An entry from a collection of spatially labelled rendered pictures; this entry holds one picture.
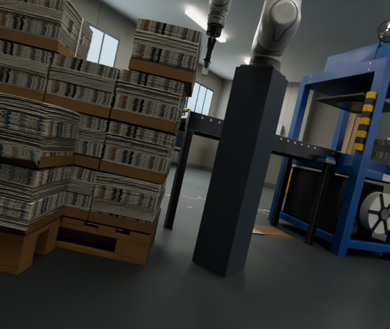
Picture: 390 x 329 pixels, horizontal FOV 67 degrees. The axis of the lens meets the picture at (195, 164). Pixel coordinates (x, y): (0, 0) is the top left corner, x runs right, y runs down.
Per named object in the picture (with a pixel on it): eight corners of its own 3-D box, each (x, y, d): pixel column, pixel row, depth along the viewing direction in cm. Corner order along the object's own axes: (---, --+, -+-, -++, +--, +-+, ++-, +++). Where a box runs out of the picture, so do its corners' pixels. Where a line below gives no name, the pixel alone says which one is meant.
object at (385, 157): (387, 166, 280) (394, 139, 279) (360, 162, 308) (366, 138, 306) (413, 173, 293) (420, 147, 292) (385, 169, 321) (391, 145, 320)
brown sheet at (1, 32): (57, 51, 127) (59, 41, 126) (-11, 34, 125) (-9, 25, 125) (86, 73, 164) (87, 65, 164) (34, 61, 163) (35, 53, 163)
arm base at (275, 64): (288, 82, 153) (291, 72, 153) (272, 67, 135) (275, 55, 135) (257, 81, 164) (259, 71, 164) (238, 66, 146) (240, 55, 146)
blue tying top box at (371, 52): (377, 64, 240) (383, 40, 240) (322, 76, 296) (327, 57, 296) (413, 81, 257) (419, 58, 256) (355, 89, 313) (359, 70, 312)
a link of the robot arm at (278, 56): (278, 70, 155) (287, 28, 154) (285, 59, 137) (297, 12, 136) (247, 64, 156) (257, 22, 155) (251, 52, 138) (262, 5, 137)
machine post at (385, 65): (337, 256, 227) (388, 55, 220) (329, 251, 235) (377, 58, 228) (345, 256, 230) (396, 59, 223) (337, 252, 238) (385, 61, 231)
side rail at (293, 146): (186, 128, 195) (190, 110, 194) (184, 128, 200) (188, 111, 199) (338, 166, 242) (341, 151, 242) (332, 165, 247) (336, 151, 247)
